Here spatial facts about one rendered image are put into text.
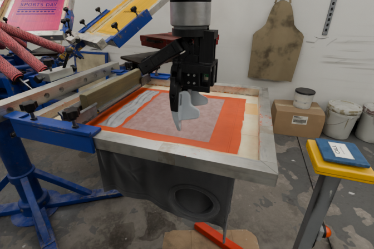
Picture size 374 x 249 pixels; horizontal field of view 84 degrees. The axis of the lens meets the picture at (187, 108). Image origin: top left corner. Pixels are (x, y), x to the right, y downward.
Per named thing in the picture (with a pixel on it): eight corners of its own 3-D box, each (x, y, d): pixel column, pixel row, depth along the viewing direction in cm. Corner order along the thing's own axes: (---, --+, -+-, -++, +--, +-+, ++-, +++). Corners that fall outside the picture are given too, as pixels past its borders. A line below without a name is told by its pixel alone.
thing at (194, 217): (225, 215, 76) (233, 142, 62) (221, 237, 69) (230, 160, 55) (117, 186, 89) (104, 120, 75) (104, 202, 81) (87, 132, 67)
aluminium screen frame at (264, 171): (266, 94, 96) (267, 87, 95) (275, 187, 46) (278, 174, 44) (120, 79, 118) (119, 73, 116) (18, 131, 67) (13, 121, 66)
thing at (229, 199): (236, 171, 112) (246, 98, 93) (225, 257, 73) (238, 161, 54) (231, 170, 112) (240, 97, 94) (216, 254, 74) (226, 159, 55)
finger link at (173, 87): (175, 113, 41) (178, 68, 39) (167, 112, 41) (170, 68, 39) (182, 109, 45) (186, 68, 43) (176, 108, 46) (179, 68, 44)
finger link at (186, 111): (196, 138, 42) (200, 93, 40) (168, 133, 44) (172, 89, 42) (200, 133, 45) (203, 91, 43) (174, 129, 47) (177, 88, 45)
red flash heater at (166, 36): (188, 40, 229) (188, 29, 223) (221, 45, 198) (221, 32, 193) (140, 46, 191) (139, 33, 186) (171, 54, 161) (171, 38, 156)
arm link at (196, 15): (162, 1, 35) (179, 3, 42) (163, 30, 37) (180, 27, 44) (205, 1, 33) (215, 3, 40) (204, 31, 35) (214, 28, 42)
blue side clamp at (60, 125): (104, 144, 63) (101, 124, 60) (93, 154, 59) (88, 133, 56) (31, 129, 71) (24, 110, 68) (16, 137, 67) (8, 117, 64)
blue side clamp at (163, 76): (171, 86, 111) (170, 73, 108) (167, 89, 107) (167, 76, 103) (122, 81, 119) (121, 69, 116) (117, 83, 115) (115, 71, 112)
